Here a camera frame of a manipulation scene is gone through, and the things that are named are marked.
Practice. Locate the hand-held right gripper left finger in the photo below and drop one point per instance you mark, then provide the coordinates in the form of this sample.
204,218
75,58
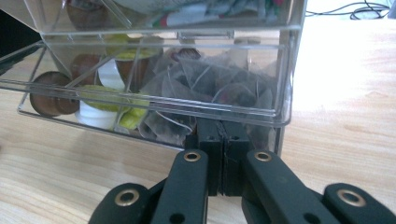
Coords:
214,161

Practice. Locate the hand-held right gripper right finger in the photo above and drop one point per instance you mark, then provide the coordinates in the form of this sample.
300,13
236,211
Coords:
233,168

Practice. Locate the clear plastic drawer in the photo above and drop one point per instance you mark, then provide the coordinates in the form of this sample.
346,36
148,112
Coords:
193,104

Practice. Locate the clear plastic drawer organizer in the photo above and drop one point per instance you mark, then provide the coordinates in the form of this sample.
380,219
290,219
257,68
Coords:
295,62

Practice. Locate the pile of pyramid tea bags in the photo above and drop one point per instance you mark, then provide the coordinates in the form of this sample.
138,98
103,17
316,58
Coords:
227,84

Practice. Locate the green coffee capsule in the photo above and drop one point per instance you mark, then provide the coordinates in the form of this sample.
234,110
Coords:
134,118

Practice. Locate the white capsule with green lid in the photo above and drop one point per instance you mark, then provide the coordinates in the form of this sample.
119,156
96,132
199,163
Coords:
96,116

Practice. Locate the white coffee capsule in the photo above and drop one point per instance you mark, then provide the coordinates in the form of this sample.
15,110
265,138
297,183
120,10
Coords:
109,76

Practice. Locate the brown coffee capsule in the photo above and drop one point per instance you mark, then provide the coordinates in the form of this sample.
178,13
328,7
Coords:
82,14
84,67
46,102

